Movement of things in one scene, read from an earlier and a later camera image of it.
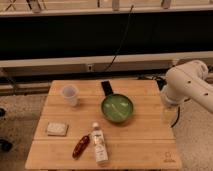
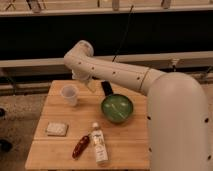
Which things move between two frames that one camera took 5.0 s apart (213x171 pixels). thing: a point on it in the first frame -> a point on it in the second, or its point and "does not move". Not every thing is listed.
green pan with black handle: [116, 106] does not move
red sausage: [80, 147] does not move
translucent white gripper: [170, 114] -> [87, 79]
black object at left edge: [5, 146] does not move
